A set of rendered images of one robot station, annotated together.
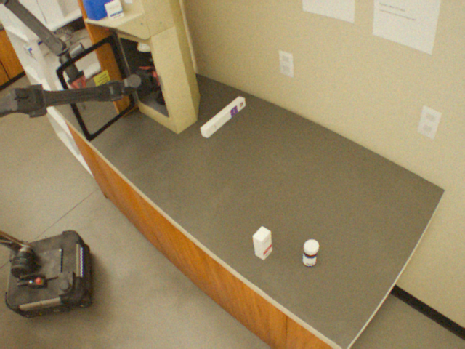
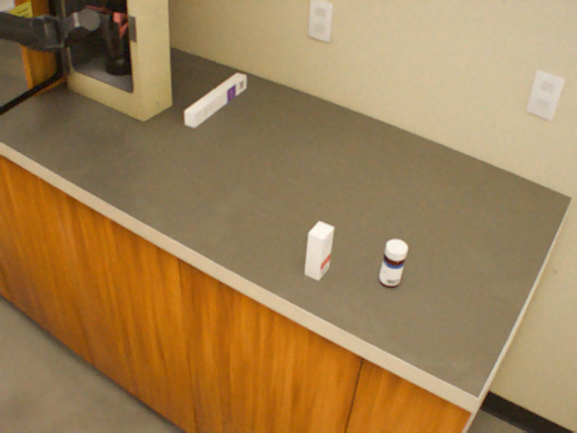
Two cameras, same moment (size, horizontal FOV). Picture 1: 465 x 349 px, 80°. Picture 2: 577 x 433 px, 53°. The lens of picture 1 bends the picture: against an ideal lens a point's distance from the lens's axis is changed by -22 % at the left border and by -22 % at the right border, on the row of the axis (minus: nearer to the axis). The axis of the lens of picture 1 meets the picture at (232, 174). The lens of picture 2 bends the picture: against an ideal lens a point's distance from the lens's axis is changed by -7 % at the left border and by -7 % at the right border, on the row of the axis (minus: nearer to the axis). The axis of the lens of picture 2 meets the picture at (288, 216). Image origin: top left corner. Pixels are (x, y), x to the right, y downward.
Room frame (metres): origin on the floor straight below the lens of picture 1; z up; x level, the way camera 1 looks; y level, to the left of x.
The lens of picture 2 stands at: (-0.26, 0.32, 1.78)
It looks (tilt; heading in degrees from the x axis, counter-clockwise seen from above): 39 degrees down; 339
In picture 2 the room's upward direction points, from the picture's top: 4 degrees clockwise
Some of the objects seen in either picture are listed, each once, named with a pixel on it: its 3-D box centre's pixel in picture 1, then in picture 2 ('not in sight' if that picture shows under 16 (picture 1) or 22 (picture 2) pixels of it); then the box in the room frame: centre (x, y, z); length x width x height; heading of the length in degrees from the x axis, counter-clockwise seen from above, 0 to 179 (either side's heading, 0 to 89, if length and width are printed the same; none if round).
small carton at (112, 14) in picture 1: (114, 9); not in sight; (1.22, 0.31, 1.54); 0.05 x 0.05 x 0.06; 23
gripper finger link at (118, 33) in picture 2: (157, 75); (117, 21); (1.30, 0.23, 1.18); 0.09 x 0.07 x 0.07; 129
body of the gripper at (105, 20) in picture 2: (139, 81); (88, 27); (1.28, 0.31, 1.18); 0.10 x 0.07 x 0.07; 39
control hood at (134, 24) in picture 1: (114, 27); not in sight; (1.26, 0.34, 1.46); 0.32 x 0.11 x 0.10; 38
